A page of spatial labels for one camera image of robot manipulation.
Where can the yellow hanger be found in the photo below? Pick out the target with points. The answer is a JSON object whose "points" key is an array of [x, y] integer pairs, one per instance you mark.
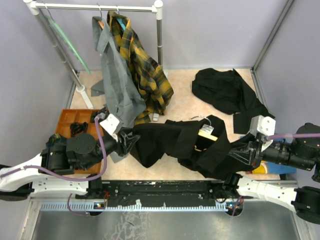
{"points": [[205, 138]]}

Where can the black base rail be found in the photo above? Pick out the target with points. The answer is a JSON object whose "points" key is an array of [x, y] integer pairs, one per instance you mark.
{"points": [[182, 193]]}

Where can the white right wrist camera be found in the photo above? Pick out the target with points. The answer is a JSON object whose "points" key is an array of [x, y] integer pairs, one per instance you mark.
{"points": [[263, 125]]}

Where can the yellow plaid shirt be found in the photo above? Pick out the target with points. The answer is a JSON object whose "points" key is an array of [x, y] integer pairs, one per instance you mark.
{"points": [[148, 76]]}

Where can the black rolled belt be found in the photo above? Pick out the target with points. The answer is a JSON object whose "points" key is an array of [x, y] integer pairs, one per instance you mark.
{"points": [[78, 128]]}

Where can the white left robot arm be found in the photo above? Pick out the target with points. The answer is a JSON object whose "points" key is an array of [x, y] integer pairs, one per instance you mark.
{"points": [[48, 173]]}

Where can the dark patterned rolled cloth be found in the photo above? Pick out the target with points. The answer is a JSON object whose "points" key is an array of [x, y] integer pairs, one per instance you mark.
{"points": [[97, 112]]}

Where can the black shirt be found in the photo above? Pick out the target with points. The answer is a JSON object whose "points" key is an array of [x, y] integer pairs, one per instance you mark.
{"points": [[229, 93], [179, 139]]}

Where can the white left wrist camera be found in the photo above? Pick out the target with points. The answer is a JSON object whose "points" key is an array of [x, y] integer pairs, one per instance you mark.
{"points": [[111, 125]]}

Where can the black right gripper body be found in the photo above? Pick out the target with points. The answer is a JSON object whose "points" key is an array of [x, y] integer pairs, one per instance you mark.
{"points": [[257, 155]]}

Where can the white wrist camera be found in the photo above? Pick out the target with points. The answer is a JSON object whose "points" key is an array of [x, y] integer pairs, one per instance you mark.
{"points": [[263, 125], [111, 125]]}

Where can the white clothes rack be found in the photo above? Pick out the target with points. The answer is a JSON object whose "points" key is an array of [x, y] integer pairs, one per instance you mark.
{"points": [[63, 46]]}

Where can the blue pikachu cloth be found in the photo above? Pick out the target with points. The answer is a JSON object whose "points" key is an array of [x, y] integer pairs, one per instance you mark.
{"points": [[272, 168]]}

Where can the orange wooden tray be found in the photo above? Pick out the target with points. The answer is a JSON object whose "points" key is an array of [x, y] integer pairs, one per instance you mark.
{"points": [[69, 116]]}

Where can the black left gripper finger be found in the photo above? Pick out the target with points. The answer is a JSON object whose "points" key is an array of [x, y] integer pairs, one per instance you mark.
{"points": [[123, 150], [128, 138]]}

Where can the green hanger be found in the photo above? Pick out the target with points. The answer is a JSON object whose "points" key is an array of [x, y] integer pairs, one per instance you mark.
{"points": [[62, 36]]}

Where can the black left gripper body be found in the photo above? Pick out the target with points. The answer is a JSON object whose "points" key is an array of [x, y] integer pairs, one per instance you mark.
{"points": [[119, 145]]}

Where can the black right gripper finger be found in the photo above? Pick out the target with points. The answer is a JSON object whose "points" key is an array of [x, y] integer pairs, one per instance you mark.
{"points": [[246, 157], [239, 147]]}

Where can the grey shirt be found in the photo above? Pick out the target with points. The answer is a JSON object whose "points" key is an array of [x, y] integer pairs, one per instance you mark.
{"points": [[121, 95]]}

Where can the green yellow patterned cloth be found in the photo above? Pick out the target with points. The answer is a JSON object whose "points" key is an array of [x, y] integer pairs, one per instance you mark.
{"points": [[54, 139]]}

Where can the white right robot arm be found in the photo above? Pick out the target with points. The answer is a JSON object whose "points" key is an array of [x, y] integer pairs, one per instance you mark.
{"points": [[280, 154]]}

